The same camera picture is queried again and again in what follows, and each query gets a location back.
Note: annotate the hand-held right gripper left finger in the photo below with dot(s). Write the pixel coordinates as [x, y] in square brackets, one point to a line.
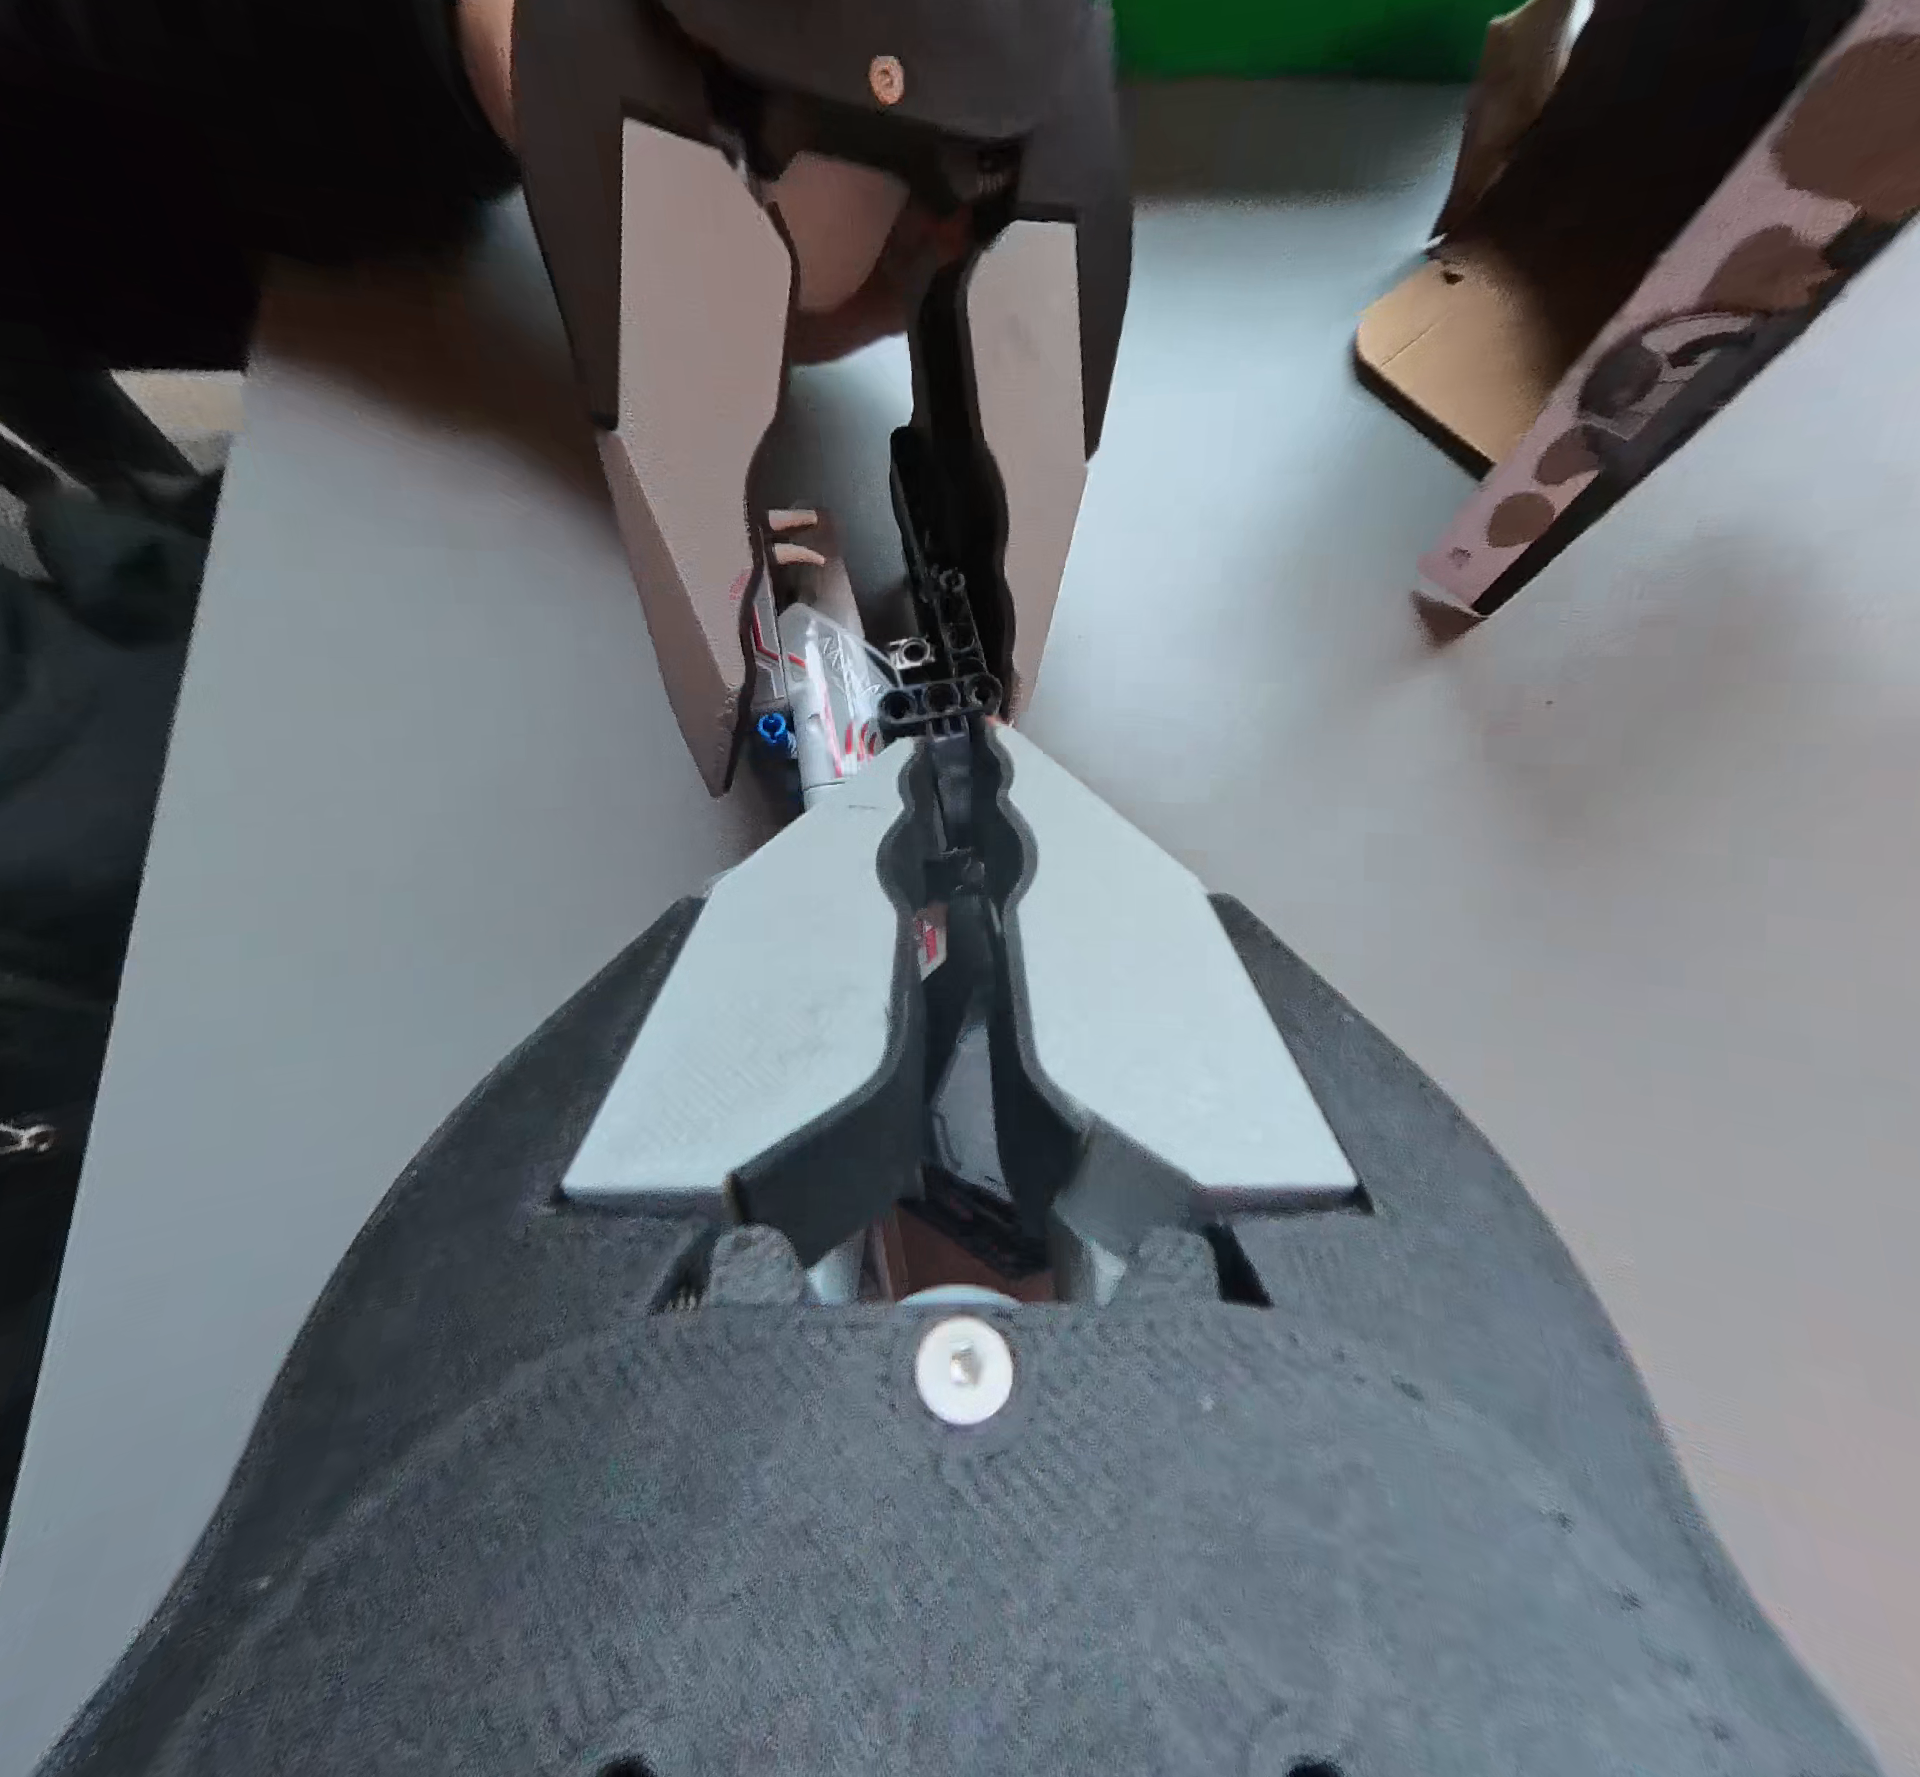
[735, 1044]

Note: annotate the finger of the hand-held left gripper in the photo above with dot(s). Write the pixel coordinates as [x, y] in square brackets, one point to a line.
[691, 353]
[1035, 382]

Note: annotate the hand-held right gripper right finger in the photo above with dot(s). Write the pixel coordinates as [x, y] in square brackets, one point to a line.
[1169, 1044]

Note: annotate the person's left forearm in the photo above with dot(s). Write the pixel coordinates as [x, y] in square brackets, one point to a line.
[226, 53]

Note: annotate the person's left hand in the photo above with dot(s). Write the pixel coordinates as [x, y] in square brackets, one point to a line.
[847, 247]

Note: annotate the open cardboard box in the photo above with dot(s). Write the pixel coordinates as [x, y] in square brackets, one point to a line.
[1696, 232]

